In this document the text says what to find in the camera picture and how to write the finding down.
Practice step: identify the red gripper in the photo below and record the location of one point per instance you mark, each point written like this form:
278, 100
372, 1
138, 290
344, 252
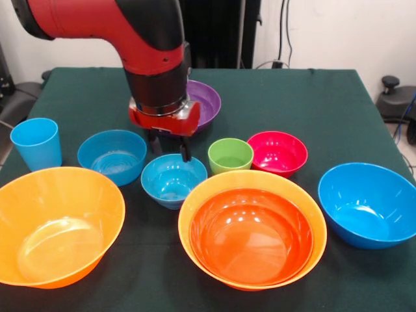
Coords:
162, 122

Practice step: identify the small light blue bowl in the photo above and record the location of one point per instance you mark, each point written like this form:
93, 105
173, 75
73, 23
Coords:
172, 182

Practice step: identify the medium blue bowl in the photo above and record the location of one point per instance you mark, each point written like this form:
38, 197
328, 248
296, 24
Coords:
110, 156

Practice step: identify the pink bowl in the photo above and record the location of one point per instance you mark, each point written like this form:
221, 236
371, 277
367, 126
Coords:
276, 155

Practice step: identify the large orange bowl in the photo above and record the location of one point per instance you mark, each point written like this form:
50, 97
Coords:
58, 221
253, 179

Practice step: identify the green cup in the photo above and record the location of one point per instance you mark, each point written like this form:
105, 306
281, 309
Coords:
231, 156

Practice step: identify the red-orange bowl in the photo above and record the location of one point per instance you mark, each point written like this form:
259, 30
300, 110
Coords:
250, 237

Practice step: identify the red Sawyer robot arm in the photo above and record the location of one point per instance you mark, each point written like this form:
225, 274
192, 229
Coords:
130, 26

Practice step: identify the dark green tablecloth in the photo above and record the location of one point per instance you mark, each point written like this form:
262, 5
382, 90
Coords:
78, 104

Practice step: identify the purple bowl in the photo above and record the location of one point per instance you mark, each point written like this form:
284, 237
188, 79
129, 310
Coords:
207, 104

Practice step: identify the large blue bowl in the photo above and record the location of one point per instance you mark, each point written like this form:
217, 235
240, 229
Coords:
367, 205

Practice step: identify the black office chair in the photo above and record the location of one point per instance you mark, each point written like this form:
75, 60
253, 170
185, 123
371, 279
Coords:
19, 97
393, 104

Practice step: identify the blue cup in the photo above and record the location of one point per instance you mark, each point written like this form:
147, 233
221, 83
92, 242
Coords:
39, 146

